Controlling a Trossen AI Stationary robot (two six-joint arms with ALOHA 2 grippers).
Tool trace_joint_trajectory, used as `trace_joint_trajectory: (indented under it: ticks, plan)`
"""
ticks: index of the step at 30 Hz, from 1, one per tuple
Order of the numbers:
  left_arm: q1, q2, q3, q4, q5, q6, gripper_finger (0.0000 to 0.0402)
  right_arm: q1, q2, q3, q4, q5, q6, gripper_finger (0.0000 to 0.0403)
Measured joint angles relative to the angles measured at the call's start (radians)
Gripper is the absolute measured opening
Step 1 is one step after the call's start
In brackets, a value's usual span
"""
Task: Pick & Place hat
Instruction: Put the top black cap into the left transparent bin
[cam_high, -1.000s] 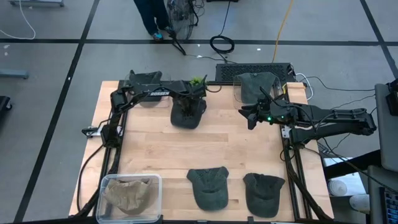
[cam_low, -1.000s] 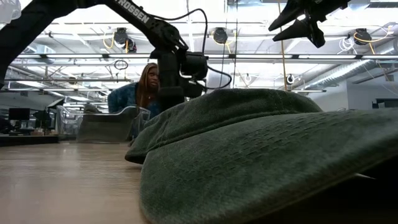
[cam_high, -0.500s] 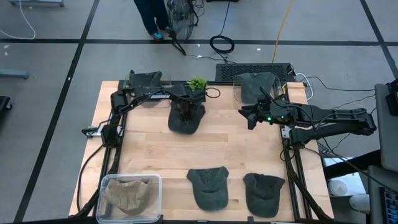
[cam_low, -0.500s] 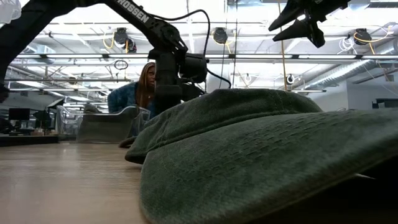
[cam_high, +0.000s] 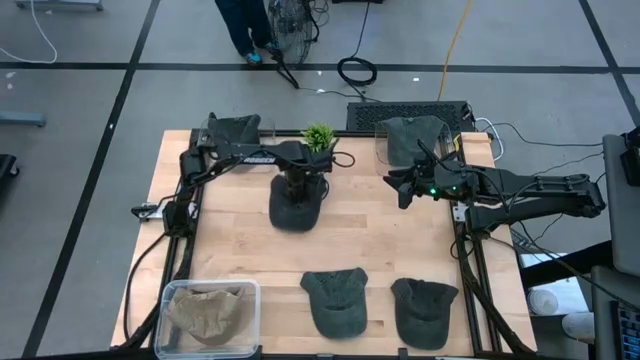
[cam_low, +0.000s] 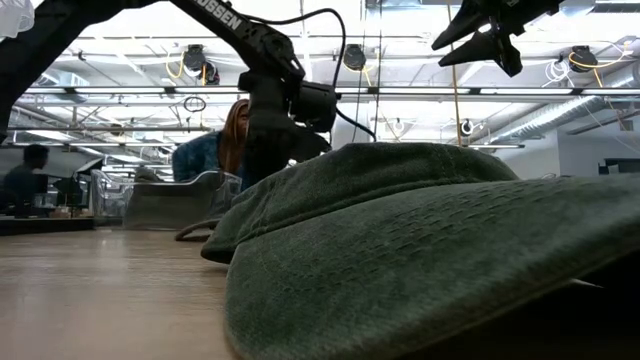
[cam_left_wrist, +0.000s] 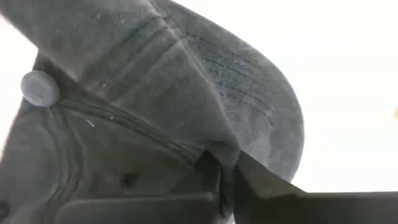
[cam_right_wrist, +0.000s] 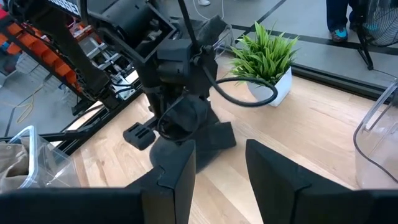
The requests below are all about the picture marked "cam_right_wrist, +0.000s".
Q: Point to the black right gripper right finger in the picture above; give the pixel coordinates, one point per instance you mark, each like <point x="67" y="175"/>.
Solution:
<point x="295" y="202"/>

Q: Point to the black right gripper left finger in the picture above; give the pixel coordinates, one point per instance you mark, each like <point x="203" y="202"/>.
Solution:
<point x="124" y="208"/>

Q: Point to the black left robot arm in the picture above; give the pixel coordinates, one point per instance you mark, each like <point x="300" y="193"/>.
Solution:
<point x="71" y="56"/>

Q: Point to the rectangular clear plastic box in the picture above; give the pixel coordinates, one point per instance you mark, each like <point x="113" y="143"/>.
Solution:
<point x="53" y="168"/>

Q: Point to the green plant in white pot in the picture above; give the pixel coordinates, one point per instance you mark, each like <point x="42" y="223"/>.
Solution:
<point x="280" y="90"/>

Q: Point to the rack with orange boxes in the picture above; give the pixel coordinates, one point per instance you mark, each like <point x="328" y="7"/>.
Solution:
<point x="46" y="57"/>

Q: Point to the person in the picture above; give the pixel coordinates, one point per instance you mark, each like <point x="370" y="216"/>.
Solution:
<point x="337" y="15"/>

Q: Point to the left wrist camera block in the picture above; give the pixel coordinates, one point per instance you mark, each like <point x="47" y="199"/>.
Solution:
<point x="140" y="136"/>

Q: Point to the black aluminium frame rails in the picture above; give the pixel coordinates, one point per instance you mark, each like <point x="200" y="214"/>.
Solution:
<point x="87" y="130"/>

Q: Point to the black table edge rail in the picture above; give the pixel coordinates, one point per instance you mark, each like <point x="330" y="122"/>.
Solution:
<point x="342" y="82"/>

